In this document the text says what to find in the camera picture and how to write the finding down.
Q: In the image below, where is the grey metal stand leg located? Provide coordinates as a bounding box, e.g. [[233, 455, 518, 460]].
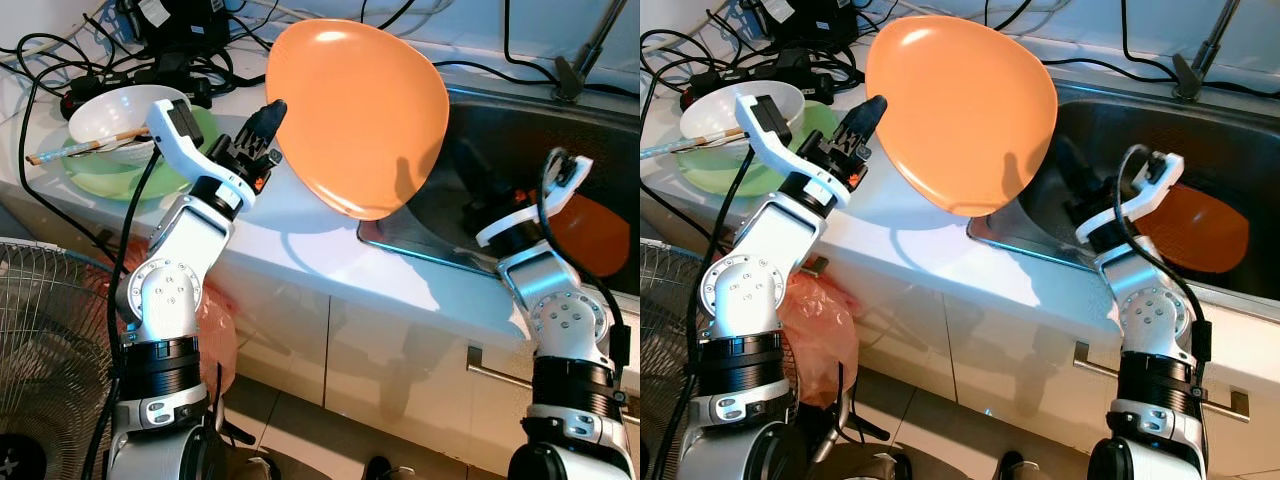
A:
[[800, 400, 891, 471]]

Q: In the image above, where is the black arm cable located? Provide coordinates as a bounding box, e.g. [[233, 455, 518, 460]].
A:
[[650, 148, 761, 480], [537, 148, 633, 371], [80, 148, 166, 480], [1113, 143, 1214, 371]]

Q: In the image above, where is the orange plate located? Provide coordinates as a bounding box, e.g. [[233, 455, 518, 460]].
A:
[[865, 15, 1059, 219], [265, 18, 451, 222]]

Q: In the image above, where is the white bowl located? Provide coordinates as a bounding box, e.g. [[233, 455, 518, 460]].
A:
[[67, 84, 191, 153], [680, 80, 806, 146]]

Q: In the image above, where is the grey standing fan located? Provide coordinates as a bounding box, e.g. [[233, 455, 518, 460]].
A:
[[640, 240, 701, 480], [0, 237, 121, 480]]

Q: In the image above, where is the green plate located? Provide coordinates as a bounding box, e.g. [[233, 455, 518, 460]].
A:
[[672, 100, 841, 197], [62, 103, 221, 201]]

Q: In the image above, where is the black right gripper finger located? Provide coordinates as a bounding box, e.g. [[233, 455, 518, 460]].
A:
[[455, 130, 501, 186], [1052, 133, 1096, 186]]

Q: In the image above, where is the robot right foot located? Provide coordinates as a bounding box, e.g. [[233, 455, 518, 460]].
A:
[[363, 455, 423, 480], [998, 452, 1053, 480]]

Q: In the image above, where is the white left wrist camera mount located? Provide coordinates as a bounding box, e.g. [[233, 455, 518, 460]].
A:
[[146, 97, 259, 213], [735, 92, 851, 211]]

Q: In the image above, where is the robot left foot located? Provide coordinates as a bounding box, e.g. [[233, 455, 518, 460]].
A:
[[848, 452, 913, 480]]

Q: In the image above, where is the orange bowl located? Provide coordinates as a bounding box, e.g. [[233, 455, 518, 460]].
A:
[[1135, 183, 1251, 275], [548, 192, 633, 279]]

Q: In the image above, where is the chrome sink faucet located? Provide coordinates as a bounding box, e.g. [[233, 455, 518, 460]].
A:
[[1172, 0, 1246, 101], [553, 0, 626, 103]]

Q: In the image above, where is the stainless steel sink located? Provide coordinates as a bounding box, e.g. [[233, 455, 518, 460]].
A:
[[965, 85, 1280, 321], [357, 85, 641, 296]]

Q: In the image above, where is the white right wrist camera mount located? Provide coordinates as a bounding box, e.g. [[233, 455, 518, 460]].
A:
[[1075, 150, 1186, 246], [474, 150, 595, 251]]

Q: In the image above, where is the black box with white label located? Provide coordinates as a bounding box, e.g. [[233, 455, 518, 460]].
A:
[[755, 0, 861, 51], [118, 0, 229, 53]]

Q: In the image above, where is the black power strip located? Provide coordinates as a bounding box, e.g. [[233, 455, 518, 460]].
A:
[[680, 60, 801, 109], [58, 60, 216, 113]]

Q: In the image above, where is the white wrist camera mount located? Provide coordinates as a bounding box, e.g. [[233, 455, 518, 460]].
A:
[[1075, 150, 1186, 246], [474, 150, 595, 251], [735, 92, 851, 211], [146, 97, 259, 213]]

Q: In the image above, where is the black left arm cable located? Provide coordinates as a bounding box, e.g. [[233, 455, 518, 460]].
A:
[[650, 148, 761, 480], [80, 148, 166, 480]]

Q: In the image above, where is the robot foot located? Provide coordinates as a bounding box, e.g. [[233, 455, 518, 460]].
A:
[[848, 452, 913, 480], [363, 455, 423, 480], [998, 452, 1053, 480]]

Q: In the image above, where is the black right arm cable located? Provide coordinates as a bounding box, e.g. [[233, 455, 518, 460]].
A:
[[1113, 143, 1214, 371], [537, 148, 633, 371]]

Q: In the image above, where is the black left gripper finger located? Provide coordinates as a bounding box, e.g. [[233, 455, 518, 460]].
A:
[[842, 95, 890, 150], [240, 98, 290, 153]]

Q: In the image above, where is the white kitchen cabinet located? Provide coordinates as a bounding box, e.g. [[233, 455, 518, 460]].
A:
[[200, 230, 641, 480], [800, 230, 1280, 480]]

